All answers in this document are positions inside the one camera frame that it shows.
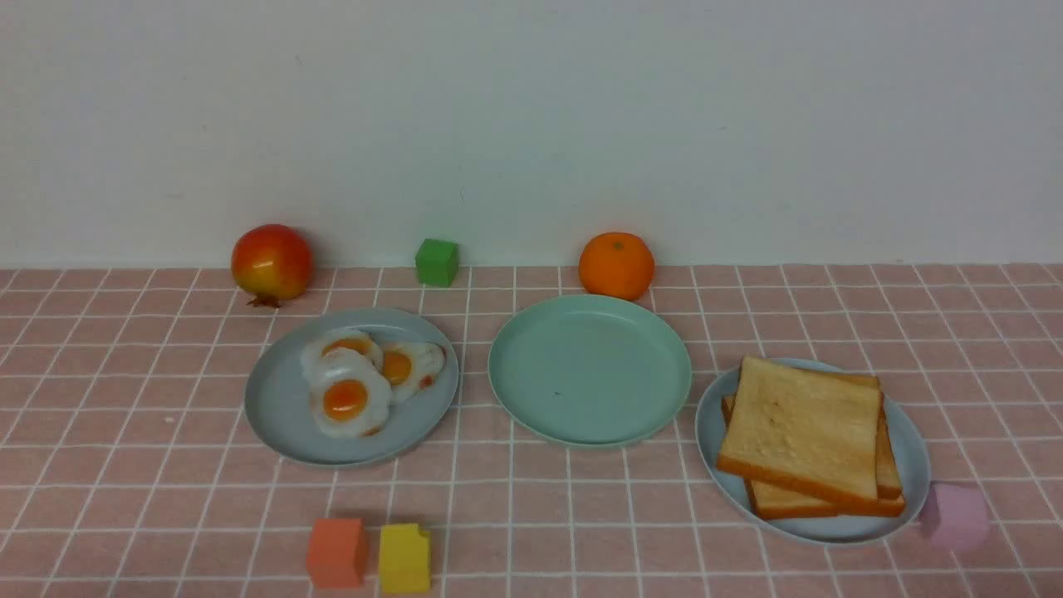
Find orange cube block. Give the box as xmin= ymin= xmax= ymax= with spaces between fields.
xmin=305 ymin=518 xmax=369 ymax=590

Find green cube block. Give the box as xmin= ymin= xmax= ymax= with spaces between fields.
xmin=414 ymin=238 xmax=459 ymax=288

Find red yellow pomegranate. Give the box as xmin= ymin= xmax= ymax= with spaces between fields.
xmin=229 ymin=223 xmax=316 ymax=309

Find green centre plate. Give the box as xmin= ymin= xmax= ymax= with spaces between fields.
xmin=487 ymin=295 xmax=693 ymax=449

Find yellow notched block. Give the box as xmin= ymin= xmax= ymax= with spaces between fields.
xmin=377 ymin=523 xmax=432 ymax=595

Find pink block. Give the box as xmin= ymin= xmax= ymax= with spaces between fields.
xmin=919 ymin=481 xmax=991 ymax=551

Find grey-blue plate with bread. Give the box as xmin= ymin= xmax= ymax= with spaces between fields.
xmin=694 ymin=368 xmax=933 ymax=547

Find orange mandarin fruit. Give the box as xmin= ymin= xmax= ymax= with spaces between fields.
xmin=577 ymin=232 xmax=656 ymax=301

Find grey-blue plate with eggs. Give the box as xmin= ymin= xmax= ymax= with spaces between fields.
xmin=244 ymin=309 xmax=462 ymax=467

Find toast slice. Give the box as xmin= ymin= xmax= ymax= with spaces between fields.
xmin=715 ymin=355 xmax=884 ymax=510
xmin=743 ymin=479 xmax=907 ymax=520
xmin=723 ymin=372 xmax=901 ymax=499

